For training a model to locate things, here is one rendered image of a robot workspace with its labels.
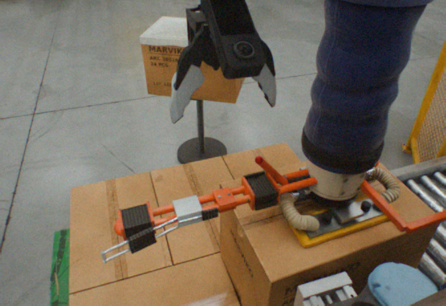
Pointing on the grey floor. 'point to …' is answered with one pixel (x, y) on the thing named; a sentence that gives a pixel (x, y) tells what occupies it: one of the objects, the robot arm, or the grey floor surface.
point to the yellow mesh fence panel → (427, 109)
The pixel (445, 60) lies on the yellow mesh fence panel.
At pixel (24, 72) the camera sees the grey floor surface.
